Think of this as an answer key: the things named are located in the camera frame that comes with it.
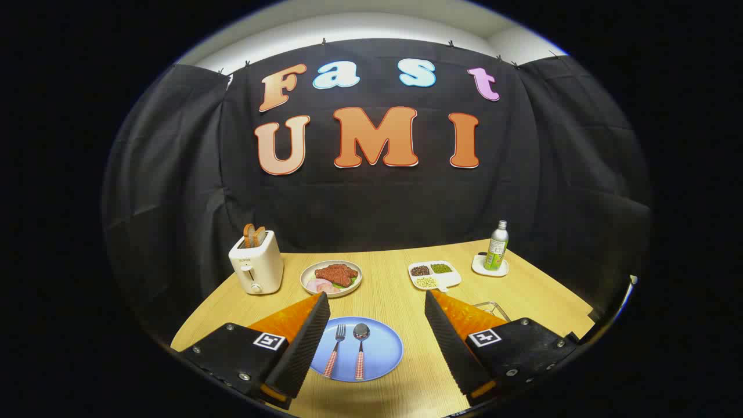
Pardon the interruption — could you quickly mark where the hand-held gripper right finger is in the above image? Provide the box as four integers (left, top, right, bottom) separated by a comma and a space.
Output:
424, 290, 581, 407

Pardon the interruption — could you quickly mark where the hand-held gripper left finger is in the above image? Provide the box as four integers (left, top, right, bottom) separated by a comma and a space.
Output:
174, 292, 331, 410

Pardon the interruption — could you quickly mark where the fork with checkered handle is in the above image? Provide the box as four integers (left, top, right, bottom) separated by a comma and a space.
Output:
323, 323, 347, 379

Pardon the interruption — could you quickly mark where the spoon with checkered handle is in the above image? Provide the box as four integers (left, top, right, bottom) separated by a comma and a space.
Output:
352, 323, 371, 381

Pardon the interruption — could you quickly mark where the metal drainer basket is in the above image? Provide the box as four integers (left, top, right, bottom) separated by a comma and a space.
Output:
471, 301, 513, 323

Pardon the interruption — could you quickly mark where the white divided dish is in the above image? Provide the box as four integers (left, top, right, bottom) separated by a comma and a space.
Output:
407, 260, 462, 292

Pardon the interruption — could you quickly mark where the blue round plate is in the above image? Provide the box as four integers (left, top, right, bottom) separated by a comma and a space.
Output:
309, 316, 404, 383

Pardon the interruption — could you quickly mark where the oval grey food plate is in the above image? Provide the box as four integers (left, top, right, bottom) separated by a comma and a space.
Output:
300, 260, 363, 298

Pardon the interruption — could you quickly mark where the brown meat steak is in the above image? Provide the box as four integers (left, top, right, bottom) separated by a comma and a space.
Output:
315, 264, 359, 287

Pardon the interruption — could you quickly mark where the white square coaster tray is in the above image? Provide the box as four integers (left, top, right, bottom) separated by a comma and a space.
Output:
471, 253, 510, 278

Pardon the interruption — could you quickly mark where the cream white toaster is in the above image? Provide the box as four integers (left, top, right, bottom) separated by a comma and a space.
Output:
228, 230, 285, 296

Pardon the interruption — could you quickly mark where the silver green label bottle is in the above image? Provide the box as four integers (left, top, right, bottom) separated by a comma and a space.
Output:
484, 220, 510, 271

